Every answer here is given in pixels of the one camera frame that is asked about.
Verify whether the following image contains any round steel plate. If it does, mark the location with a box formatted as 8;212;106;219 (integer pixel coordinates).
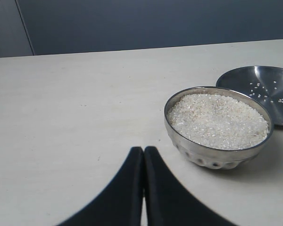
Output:
216;66;283;126

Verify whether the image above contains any steel bowl of rice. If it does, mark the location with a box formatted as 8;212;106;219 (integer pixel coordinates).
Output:
164;86;274;170

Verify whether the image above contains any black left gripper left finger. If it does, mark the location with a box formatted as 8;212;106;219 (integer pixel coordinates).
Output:
60;147;143;226

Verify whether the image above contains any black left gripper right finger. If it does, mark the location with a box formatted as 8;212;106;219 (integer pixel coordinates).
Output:
144;146;234;226

